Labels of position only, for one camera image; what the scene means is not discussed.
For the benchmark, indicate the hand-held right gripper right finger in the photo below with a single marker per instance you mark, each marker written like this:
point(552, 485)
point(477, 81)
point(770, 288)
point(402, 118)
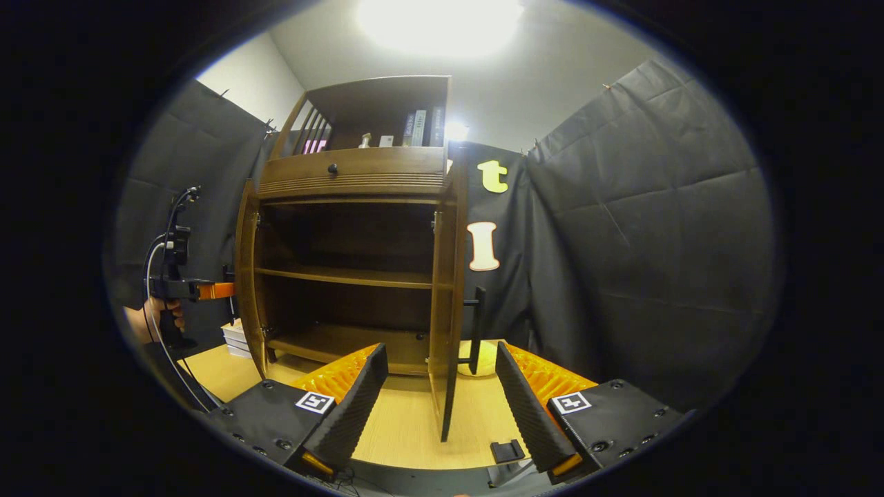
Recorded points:
point(526, 407)

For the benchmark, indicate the wooden double-door shoe cabinet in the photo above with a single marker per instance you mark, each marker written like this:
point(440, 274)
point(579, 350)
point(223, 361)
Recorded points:
point(345, 235)

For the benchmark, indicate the dark-edged flat book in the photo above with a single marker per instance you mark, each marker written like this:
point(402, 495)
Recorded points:
point(235, 342)

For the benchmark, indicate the wooden cabinet door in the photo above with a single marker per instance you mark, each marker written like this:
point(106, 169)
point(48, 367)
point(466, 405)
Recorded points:
point(245, 276)
point(445, 310)

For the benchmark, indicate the pink box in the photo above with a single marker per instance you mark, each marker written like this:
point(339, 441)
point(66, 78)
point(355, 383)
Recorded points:
point(314, 146)

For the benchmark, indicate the pale grey upright book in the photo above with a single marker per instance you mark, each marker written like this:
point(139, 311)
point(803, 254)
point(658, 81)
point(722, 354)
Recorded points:
point(419, 129)

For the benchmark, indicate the dark grey upright book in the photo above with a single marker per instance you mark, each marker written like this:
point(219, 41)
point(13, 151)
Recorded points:
point(437, 127)

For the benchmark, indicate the small white bottle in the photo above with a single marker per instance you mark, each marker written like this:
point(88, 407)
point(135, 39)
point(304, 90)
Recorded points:
point(364, 141)

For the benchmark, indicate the white flat book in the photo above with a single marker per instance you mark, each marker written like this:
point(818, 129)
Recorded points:
point(238, 352)

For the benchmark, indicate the blue upright book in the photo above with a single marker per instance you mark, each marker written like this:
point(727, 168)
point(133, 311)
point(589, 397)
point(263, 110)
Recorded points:
point(409, 131)

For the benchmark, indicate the wooden inner cabinet shelf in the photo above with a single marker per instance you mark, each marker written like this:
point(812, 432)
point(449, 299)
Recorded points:
point(345, 276)

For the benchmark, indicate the white book with orange cover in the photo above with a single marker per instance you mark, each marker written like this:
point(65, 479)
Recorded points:
point(233, 330)

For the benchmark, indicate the yellow sponge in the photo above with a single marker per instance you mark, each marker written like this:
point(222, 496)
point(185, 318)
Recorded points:
point(489, 359)

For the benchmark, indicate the black backdrop cloth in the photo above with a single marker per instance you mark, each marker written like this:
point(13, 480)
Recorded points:
point(656, 241)

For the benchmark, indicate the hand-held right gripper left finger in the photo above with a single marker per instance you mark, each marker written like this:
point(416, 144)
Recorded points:
point(359, 400)

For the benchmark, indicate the black and grey bracket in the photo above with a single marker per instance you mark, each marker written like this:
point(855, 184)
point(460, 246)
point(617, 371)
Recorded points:
point(507, 451)

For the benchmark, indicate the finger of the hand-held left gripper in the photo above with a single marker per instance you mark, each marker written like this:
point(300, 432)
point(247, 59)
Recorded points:
point(214, 290)

